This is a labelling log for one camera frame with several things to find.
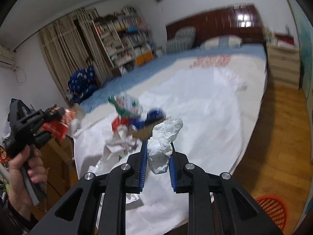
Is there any red snack bag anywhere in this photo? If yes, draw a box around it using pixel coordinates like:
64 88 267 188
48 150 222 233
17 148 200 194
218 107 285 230
42 107 76 139

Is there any white plastic bag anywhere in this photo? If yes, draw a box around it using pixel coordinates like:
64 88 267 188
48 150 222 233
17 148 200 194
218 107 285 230
148 117 183 174

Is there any blue round wrapper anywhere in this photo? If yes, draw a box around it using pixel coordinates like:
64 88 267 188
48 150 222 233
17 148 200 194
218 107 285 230
145 108 165 126

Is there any person's left hand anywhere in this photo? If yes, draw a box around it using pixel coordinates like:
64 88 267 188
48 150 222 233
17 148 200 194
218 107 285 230
8 145 47 221

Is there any wooden side desk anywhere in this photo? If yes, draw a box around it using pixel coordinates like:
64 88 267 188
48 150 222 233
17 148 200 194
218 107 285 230
31 136 78 220

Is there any crumpled grey white paper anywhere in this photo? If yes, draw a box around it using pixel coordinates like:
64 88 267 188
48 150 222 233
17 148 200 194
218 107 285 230
104 129 138 157

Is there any brown cardboard piece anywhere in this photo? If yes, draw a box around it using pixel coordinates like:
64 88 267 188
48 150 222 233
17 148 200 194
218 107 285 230
132 118 165 142

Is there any red small package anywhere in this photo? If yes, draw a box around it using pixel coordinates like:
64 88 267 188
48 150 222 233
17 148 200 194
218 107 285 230
112 116 129 133

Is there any blue moon-pattern blanket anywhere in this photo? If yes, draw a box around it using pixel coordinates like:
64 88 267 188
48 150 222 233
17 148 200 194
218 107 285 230
67 66 99 104

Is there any green and white carton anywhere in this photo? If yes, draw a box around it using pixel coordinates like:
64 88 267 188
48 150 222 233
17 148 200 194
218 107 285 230
108 92 143 118

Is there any beige curtain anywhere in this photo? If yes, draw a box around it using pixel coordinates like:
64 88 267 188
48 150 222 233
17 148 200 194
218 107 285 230
38 9 112 96

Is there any red plastic mesh basket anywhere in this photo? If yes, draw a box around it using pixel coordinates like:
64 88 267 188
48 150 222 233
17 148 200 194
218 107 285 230
255 195 288 232

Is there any white bookshelf with books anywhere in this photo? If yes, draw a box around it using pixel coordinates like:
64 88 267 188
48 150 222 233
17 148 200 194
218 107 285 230
92 6 154 76

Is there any grey plaid pillow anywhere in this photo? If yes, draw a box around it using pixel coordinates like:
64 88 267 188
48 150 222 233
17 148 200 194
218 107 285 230
166 27 196 54

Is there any white and blue pillow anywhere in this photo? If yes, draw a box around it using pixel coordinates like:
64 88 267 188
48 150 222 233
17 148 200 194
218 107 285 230
200 35 242 49

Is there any cream bedside drawer cabinet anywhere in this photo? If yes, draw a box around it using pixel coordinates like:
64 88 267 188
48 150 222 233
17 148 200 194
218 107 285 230
267 43 300 89

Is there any dark red wooden headboard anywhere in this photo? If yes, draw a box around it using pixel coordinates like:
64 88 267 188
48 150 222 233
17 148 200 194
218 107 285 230
166 3 265 48

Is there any blue floral glass wardrobe door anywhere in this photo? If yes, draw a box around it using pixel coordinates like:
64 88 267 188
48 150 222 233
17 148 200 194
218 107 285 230
288 0 312 118

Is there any wall air conditioner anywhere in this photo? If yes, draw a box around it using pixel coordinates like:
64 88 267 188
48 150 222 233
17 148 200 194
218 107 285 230
0 45 15 70

